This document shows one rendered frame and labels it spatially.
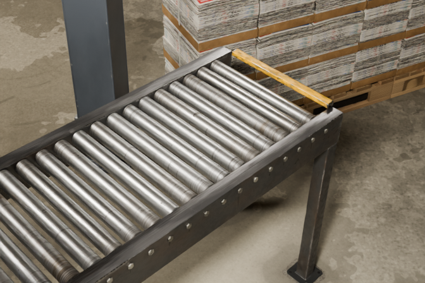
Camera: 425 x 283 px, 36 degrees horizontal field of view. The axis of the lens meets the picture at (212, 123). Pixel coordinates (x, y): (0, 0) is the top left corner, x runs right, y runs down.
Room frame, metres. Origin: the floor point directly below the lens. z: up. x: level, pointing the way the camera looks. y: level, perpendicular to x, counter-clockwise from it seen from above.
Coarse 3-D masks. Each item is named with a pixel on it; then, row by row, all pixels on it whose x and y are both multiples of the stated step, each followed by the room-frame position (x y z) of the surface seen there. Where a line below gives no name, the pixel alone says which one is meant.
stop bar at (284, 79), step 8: (240, 56) 1.94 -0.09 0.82; (248, 56) 1.93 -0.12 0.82; (256, 64) 1.89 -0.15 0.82; (264, 64) 1.88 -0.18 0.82; (264, 72) 1.86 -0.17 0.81; (272, 72) 1.84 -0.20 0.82; (280, 72) 1.84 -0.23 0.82; (280, 80) 1.81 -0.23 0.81; (288, 80) 1.79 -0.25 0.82; (296, 88) 1.76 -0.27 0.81; (304, 88) 1.75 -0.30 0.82; (312, 96) 1.71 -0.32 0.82; (320, 96) 1.71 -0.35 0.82; (320, 104) 1.69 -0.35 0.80; (328, 104) 1.67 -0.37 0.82
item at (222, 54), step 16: (224, 48) 2.02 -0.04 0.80; (192, 64) 1.90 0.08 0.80; (208, 64) 1.92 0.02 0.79; (160, 80) 1.80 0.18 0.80; (176, 80) 1.81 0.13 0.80; (128, 96) 1.71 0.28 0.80; (144, 96) 1.71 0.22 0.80; (96, 112) 1.61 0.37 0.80; (112, 112) 1.62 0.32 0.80; (144, 112) 1.71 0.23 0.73; (64, 128) 1.53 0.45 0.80; (80, 128) 1.53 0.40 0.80; (32, 144) 1.45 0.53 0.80; (48, 144) 1.45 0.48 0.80; (0, 160) 1.38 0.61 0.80; (16, 160) 1.38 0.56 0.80; (32, 160) 1.41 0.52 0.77; (16, 176) 1.37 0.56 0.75; (48, 176) 1.44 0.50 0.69; (0, 192) 1.33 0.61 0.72
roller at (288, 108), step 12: (216, 60) 1.94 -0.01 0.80; (216, 72) 1.89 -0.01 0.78; (228, 72) 1.87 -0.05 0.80; (240, 84) 1.81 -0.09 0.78; (252, 84) 1.80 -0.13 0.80; (264, 96) 1.74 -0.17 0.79; (276, 96) 1.73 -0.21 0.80; (276, 108) 1.70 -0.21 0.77; (288, 108) 1.67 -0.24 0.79; (300, 108) 1.67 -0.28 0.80; (300, 120) 1.63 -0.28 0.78
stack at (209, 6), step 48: (192, 0) 2.34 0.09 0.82; (240, 0) 2.38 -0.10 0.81; (288, 0) 2.51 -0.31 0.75; (336, 0) 2.62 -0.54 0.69; (192, 48) 2.34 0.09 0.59; (240, 48) 2.39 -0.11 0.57; (288, 48) 2.50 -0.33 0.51; (336, 48) 2.64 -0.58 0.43; (384, 48) 2.78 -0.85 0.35; (288, 96) 2.52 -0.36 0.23; (336, 96) 2.66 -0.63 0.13; (384, 96) 2.82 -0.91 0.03
